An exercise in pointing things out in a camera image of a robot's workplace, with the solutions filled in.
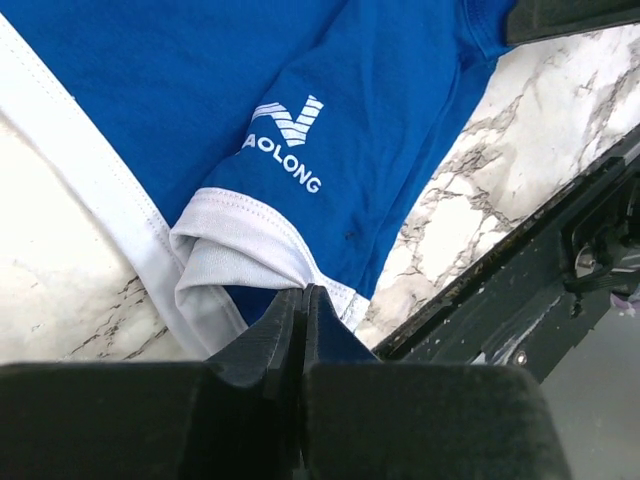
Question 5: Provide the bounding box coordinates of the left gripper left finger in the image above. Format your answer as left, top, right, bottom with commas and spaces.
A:
1, 290, 306, 479

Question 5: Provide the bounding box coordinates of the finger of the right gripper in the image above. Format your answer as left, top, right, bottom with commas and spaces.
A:
506, 0, 640, 46

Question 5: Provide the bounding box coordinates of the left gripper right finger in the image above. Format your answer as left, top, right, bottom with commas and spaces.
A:
302, 285, 571, 479

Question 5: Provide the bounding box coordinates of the blue boxer underwear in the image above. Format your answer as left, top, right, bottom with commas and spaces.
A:
1, 1, 513, 359

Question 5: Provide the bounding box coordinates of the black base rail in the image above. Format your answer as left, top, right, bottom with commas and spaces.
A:
374, 129, 639, 380

